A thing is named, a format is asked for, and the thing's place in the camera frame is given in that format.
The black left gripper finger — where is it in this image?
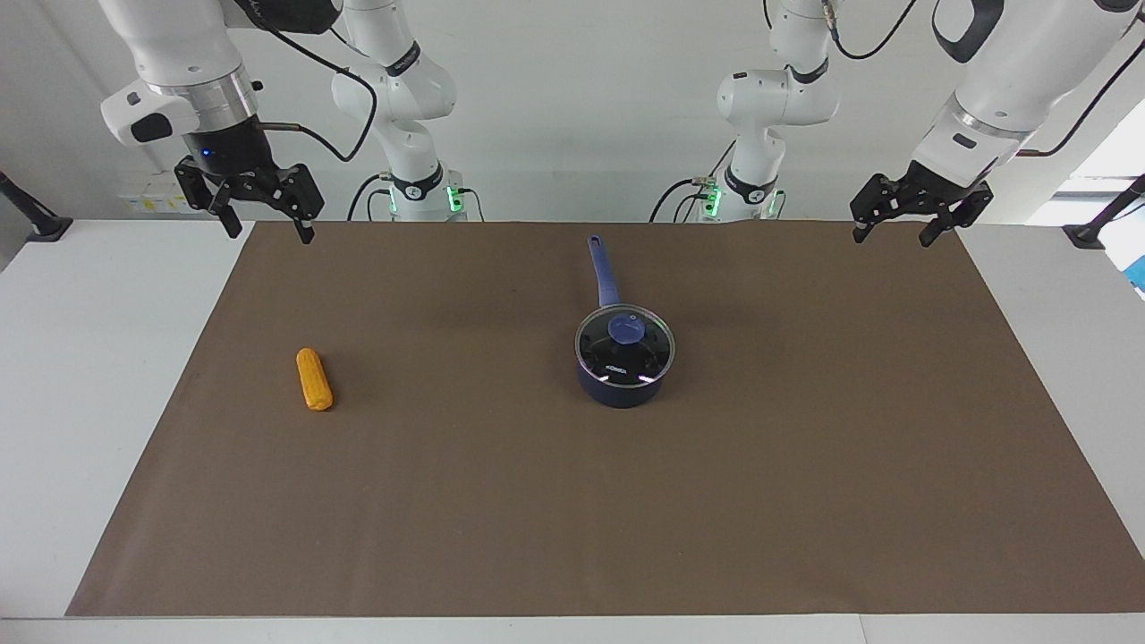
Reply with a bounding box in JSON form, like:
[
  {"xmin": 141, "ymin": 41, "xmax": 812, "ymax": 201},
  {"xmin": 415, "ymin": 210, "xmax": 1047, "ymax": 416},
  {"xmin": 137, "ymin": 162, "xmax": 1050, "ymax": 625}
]
[
  {"xmin": 850, "ymin": 173, "xmax": 909, "ymax": 244},
  {"xmin": 920, "ymin": 182, "xmax": 995, "ymax": 249}
]

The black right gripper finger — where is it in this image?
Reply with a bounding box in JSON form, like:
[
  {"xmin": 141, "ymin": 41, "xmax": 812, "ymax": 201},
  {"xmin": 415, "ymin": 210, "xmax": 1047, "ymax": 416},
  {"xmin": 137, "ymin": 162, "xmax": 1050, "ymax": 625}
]
[
  {"xmin": 174, "ymin": 157, "xmax": 244, "ymax": 240},
  {"xmin": 267, "ymin": 164, "xmax": 325, "ymax": 245}
]

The yellow corn cob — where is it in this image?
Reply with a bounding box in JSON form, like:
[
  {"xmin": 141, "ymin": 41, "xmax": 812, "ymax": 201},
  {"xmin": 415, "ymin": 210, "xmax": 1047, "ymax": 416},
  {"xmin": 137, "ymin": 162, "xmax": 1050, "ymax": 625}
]
[{"xmin": 296, "ymin": 347, "xmax": 335, "ymax": 412}]

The glass lid with blue knob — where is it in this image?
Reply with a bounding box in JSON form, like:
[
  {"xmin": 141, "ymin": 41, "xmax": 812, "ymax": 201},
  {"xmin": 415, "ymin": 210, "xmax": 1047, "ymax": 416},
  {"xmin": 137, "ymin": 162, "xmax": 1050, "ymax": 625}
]
[{"xmin": 577, "ymin": 305, "xmax": 673, "ymax": 388}]

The black clamp stand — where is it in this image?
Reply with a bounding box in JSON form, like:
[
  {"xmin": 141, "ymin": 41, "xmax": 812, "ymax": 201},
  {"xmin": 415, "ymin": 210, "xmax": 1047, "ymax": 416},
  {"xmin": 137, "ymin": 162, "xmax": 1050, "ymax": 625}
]
[
  {"xmin": 0, "ymin": 170, "xmax": 74, "ymax": 242},
  {"xmin": 1063, "ymin": 174, "xmax": 1145, "ymax": 250}
]

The dark blue saucepan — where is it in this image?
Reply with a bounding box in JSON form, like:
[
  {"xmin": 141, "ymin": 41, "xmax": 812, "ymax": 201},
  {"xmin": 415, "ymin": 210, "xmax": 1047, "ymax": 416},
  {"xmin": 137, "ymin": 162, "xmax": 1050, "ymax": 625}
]
[{"xmin": 574, "ymin": 234, "xmax": 676, "ymax": 410}]

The brown table mat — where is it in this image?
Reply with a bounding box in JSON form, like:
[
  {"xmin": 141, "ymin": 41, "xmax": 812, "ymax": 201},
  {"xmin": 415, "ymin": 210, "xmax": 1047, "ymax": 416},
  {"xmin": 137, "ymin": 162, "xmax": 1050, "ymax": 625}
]
[{"xmin": 65, "ymin": 221, "xmax": 1145, "ymax": 618}]

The black right base cable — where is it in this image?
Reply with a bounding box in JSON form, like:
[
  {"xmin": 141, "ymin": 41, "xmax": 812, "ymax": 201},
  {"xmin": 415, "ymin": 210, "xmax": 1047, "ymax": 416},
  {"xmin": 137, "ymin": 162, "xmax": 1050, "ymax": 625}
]
[{"xmin": 346, "ymin": 173, "xmax": 395, "ymax": 222}]

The black base cable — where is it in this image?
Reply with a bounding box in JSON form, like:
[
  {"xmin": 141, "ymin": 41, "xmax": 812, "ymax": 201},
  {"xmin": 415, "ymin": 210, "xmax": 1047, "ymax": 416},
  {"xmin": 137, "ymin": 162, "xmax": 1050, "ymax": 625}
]
[
  {"xmin": 649, "ymin": 140, "xmax": 737, "ymax": 224},
  {"xmin": 346, "ymin": 173, "xmax": 395, "ymax": 222}
]

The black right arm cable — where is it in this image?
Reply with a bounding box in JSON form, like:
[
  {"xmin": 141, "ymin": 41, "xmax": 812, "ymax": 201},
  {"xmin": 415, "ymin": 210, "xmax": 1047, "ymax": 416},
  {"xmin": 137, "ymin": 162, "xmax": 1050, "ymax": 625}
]
[{"xmin": 234, "ymin": 0, "xmax": 378, "ymax": 164}]

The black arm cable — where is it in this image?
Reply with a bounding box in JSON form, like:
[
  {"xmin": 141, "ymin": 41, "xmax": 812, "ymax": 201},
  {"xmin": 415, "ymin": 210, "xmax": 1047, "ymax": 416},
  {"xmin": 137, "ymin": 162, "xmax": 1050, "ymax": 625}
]
[
  {"xmin": 821, "ymin": 0, "xmax": 1145, "ymax": 159},
  {"xmin": 234, "ymin": 0, "xmax": 378, "ymax": 164}
]

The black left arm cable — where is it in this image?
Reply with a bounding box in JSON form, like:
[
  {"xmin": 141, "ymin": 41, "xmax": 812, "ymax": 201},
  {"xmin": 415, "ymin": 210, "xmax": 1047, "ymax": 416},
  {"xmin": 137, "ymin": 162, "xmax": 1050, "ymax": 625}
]
[{"xmin": 821, "ymin": 0, "xmax": 1145, "ymax": 159}]

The black left base cable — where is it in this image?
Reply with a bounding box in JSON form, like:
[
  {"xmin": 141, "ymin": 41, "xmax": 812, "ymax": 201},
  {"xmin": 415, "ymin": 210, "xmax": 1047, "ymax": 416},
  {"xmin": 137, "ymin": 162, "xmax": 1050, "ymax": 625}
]
[{"xmin": 649, "ymin": 140, "xmax": 737, "ymax": 224}]

